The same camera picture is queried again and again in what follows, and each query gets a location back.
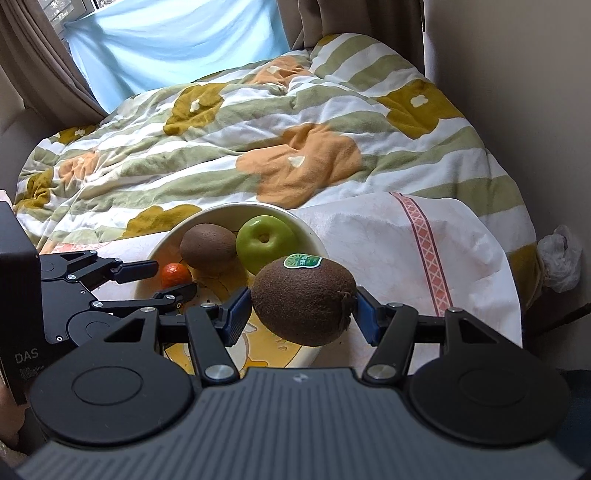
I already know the white plastic bag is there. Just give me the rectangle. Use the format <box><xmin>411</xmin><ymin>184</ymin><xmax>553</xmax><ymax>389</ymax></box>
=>
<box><xmin>537</xmin><ymin>224</ymin><xmax>584</xmax><ymax>294</ymax></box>

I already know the light blue sheet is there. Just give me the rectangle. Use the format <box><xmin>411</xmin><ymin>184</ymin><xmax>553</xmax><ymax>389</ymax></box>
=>
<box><xmin>62</xmin><ymin>0</ymin><xmax>302</xmax><ymax>117</ymax></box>

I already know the floral striped blanket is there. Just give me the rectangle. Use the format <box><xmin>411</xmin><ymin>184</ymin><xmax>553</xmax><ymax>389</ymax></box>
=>
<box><xmin>13</xmin><ymin>32</ymin><xmax>543</xmax><ymax>298</ymax></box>

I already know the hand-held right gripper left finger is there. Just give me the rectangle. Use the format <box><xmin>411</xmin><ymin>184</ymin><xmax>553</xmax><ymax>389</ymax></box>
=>
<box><xmin>104</xmin><ymin>286</ymin><xmax>253</xmax><ymax>387</ymax></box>

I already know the white window frame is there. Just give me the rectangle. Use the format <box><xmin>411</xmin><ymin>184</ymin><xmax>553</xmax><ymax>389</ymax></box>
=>
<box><xmin>36</xmin><ymin>0</ymin><xmax>112</xmax><ymax>35</ymax></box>

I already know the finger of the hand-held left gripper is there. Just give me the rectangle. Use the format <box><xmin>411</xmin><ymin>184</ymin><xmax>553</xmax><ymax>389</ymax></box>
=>
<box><xmin>91</xmin><ymin>282</ymin><xmax>199</xmax><ymax>318</ymax></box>
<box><xmin>41</xmin><ymin>250</ymin><xmax>160</xmax><ymax>289</ymax></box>

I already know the white cloth with red pattern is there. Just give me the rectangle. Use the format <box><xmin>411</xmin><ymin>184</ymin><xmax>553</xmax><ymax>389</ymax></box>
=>
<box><xmin>39</xmin><ymin>191</ymin><xmax>525</xmax><ymax>370</ymax></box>

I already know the cream bowl with cartoon print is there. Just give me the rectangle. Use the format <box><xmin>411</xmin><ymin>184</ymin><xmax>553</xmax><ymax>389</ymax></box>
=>
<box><xmin>134</xmin><ymin>203</ymin><xmax>330</xmax><ymax>368</ymax></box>

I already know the beige padded bed frame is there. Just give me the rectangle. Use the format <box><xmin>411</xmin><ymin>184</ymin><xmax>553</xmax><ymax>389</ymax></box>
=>
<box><xmin>0</xmin><ymin>104</ymin><xmax>99</xmax><ymax>197</ymax></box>

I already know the brown curtain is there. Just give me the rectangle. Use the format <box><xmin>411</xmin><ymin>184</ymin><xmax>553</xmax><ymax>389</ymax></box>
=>
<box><xmin>0</xmin><ymin>0</ymin><xmax>110</xmax><ymax>121</ymax></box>
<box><xmin>277</xmin><ymin>0</ymin><xmax>428</xmax><ymax>77</ymax></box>

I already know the brown kiwi with green sticker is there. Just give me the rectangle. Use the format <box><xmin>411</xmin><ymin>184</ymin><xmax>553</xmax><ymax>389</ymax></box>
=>
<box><xmin>250</xmin><ymin>253</ymin><xmax>359</xmax><ymax>347</ymax></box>

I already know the green apple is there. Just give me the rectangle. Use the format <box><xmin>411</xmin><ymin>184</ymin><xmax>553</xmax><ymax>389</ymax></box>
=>
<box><xmin>236</xmin><ymin>215</ymin><xmax>299</xmax><ymax>276</ymax></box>

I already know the plain brown kiwi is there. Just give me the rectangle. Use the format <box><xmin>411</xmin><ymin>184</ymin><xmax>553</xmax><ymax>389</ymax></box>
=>
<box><xmin>180</xmin><ymin>223</ymin><xmax>239</xmax><ymax>271</ymax></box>

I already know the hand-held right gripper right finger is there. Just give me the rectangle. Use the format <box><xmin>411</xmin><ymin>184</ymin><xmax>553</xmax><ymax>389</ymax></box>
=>
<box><xmin>355</xmin><ymin>286</ymin><xmax>509</xmax><ymax>385</ymax></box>

